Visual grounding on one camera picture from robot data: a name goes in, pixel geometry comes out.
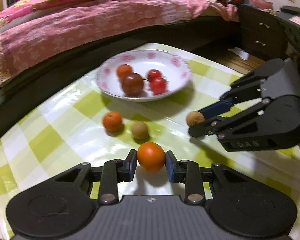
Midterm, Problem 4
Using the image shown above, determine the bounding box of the brown longan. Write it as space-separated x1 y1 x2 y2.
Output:
186 111 205 127
131 121 149 140

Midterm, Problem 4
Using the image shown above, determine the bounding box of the orange tangerine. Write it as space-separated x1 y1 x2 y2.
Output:
116 64 133 81
102 111 123 132
137 142 166 173

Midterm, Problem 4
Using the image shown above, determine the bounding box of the red cherry tomato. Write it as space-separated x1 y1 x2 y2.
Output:
147 69 162 82
150 77 167 95

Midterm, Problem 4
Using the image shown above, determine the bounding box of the dark purple tomato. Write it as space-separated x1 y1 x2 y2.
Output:
121 73 144 96

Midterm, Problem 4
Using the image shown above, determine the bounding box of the white paper on floor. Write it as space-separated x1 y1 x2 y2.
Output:
229 47 249 61

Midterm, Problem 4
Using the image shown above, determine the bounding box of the white floral plate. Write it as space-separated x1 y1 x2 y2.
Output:
96 49 192 102

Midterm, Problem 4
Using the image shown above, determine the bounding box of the green checkered tablecloth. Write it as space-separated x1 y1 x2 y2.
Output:
0 43 300 239

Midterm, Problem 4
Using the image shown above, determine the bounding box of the dark wooden nightstand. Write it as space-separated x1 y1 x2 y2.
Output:
237 4 288 61

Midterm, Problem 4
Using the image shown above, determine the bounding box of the pink floral quilt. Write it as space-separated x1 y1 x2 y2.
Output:
0 0 238 86

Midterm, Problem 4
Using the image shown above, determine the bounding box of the dark wooden bed frame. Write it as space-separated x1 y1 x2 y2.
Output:
0 16 239 138

